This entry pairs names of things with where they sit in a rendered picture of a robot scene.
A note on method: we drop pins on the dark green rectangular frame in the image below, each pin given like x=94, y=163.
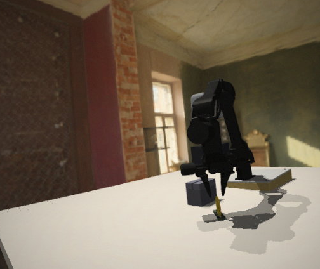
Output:
x=216, y=214

